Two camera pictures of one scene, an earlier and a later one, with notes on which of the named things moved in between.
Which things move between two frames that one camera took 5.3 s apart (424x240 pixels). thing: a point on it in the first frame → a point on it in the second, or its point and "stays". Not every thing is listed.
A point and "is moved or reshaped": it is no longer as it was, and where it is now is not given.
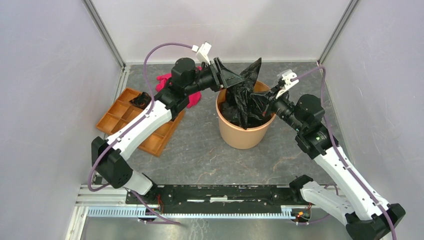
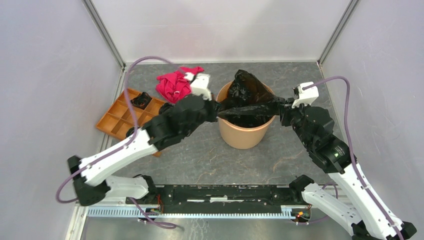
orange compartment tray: (123, 110) stays
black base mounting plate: (225, 199) stays
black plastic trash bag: (238, 107) is moved or reshaped
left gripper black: (228, 78) → (213, 106)
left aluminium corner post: (101, 26) stays
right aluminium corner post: (344, 20) stays
